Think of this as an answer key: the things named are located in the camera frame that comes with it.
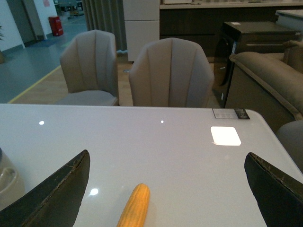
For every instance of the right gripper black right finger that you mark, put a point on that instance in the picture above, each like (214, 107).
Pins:
(278, 195)

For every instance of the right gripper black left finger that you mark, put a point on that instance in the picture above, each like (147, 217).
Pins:
(55, 202)

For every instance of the yellow corn cob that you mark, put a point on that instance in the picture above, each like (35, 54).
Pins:
(135, 210)

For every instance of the stainless steel pot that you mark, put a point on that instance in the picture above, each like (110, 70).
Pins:
(11, 183)

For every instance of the grey chair at right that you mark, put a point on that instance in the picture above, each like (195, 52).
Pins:
(291, 137)

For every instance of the table label sticker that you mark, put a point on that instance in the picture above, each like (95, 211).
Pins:
(231, 114)

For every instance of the brown sofa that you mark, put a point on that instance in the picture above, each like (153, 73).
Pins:
(270, 84)

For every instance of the left beige dining chair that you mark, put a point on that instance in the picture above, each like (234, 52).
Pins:
(89, 66)

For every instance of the beige dining chair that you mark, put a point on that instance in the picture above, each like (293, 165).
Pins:
(89, 66)
(171, 72)

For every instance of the right beige dining chair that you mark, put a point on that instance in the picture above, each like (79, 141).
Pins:
(171, 72)

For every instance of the red cabinet box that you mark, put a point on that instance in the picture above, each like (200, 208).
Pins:
(56, 26)

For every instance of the dark kitchen counter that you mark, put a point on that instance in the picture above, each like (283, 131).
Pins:
(201, 23)

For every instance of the white pillar cabinet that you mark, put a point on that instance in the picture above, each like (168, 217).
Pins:
(142, 24)

